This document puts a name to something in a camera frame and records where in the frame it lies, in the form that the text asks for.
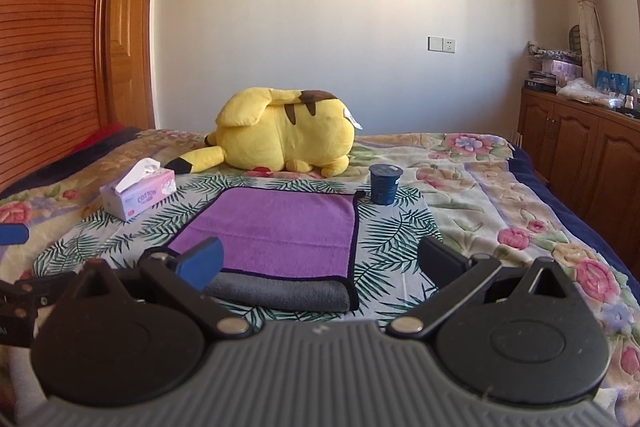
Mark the red blanket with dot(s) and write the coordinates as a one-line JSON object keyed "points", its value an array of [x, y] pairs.
{"points": [[98, 136]]}

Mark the blue photo card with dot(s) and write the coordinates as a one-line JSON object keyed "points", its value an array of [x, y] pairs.
{"points": [[612, 82]]}

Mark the stack of boxes and books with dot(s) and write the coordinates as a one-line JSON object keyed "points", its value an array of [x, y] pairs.
{"points": [[550, 70]]}

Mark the wooden door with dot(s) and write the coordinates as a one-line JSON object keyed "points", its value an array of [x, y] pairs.
{"points": [[127, 47]]}

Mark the wooden low cabinet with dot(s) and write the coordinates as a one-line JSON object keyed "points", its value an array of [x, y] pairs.
{"points": [[589, 158]]}

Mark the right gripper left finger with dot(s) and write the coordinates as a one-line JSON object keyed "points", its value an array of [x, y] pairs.
{"points": [[180, 280]]}

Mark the pink tissue box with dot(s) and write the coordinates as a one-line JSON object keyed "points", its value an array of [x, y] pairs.
{"points": [[144, 185]]}

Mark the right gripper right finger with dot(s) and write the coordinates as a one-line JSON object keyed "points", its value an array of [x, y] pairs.
{"points": [[458, 279]]}

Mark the clear plastic bag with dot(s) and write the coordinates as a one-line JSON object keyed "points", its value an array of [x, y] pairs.
{"points": [[579, 90]]}

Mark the yellow plush toy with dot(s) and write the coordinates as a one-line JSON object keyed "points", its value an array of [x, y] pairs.
{"points": [[293, 130]]}

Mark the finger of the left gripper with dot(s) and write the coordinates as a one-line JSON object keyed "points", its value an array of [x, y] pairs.
{"points": [[13, 234]]}

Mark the white wall switch socket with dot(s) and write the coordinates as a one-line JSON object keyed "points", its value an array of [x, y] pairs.
{"points": [[439, 44]]}

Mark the dark blue cup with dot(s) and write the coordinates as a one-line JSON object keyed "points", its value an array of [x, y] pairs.
{"points": [[384, 182]]}

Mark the purple grey microfiber towel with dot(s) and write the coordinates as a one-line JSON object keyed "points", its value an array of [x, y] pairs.
{"points": [[286, 250]]}

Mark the floral bed quilt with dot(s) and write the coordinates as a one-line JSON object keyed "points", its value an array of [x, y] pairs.
{"points": [[475, 192]]}

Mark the wooden slatted wardrobe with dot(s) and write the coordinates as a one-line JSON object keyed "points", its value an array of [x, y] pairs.
{"points": [[49, 93]]}

